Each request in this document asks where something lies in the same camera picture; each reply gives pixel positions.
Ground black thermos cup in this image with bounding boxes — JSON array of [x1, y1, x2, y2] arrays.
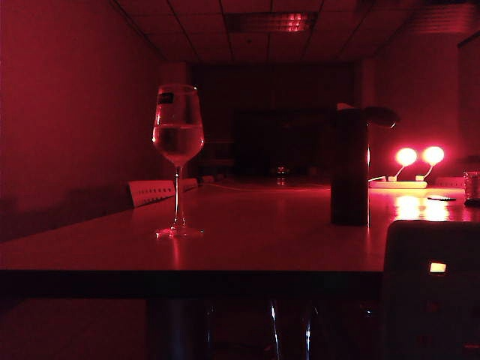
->
[[329, 103, 401, 227]]

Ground clear stemmed wine glass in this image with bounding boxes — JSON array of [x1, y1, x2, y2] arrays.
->
[[151, 83, 206, 239]]

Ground large white slotted chair back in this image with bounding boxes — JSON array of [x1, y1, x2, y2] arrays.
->
[[127, 179, 177, 208]]

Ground chrome chair leg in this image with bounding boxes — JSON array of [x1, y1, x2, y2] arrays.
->
[[302, 299, 320, 360], [268, 299, 283, 360]]

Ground white power strip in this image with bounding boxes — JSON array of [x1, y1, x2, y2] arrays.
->
[[368, 180, 429, 190]]

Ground dark table leg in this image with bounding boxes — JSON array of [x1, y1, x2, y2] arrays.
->
[[145, 298, 215, 360]]

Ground ceiling light panel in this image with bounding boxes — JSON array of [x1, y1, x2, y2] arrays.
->
[[224, 12, 320, 35]]

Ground round glowing USB lamp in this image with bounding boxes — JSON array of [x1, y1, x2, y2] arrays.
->
[[388, 146, 419, 182], [415, 145, 446, 182]]

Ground dark box with indicator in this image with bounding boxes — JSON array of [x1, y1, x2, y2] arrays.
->
[[382, 220, 480, 360]]

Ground clear glass jar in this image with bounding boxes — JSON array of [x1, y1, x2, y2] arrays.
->
[[463, 170, 480, 207]]

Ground white power cable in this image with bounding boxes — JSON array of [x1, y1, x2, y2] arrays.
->
[[204, 175, 388, 192]]

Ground framed wall board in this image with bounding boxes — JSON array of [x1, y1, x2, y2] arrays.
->
[[457, 35, 480, 162]]

